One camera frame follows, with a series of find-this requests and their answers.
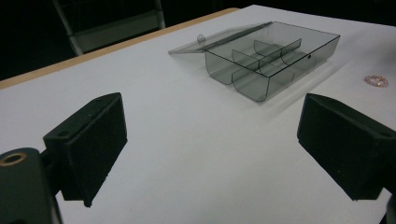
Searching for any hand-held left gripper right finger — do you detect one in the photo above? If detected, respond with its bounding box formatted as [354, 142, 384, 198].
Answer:
[296, 92, 396, 202]

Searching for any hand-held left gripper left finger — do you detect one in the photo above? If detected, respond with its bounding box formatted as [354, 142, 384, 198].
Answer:
[42, 91, 129, 208]

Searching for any small pink bracelet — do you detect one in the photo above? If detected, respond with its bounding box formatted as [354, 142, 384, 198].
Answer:
[363, 75, 389, 89]

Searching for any clear grey plastic compartment box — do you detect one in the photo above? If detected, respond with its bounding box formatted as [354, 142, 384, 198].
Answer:
[168, 21, 341, 103]

